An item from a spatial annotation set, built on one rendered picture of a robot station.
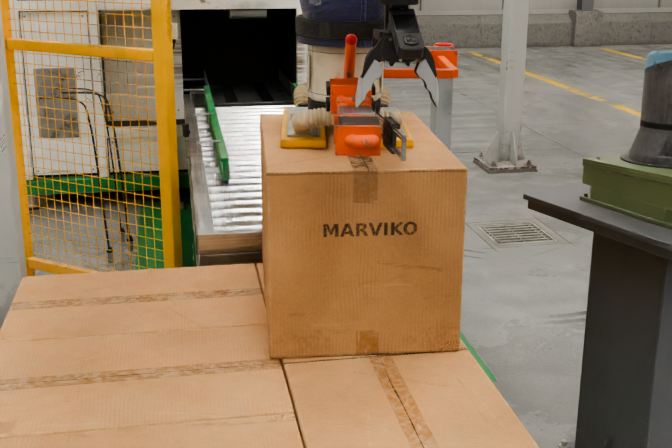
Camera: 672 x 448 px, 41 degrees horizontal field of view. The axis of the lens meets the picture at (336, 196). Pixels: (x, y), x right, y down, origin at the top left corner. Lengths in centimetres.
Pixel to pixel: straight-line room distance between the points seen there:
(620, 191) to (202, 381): 108
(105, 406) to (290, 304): 41
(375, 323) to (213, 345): 35
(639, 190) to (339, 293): 78
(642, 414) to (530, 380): 69
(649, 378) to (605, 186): 49
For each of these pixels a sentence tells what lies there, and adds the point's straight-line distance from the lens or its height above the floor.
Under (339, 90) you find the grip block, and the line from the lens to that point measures 180.
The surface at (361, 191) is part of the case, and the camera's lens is 178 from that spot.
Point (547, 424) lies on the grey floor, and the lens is 282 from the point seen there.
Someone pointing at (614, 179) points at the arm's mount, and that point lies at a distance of 227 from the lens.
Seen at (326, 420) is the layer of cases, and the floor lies 54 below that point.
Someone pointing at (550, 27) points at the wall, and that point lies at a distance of 1216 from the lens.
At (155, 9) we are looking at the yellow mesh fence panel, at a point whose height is 115.
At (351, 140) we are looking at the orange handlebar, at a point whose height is 107.
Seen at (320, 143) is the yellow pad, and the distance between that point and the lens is 195.
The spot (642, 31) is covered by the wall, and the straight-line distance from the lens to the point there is 1276.
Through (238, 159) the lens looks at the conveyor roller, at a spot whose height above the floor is 54.
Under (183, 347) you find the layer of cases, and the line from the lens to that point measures 197.
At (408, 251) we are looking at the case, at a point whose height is 77.
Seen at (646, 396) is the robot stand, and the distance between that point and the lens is 242.
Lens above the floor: 139
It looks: 16 degrees down
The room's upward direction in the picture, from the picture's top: straight up
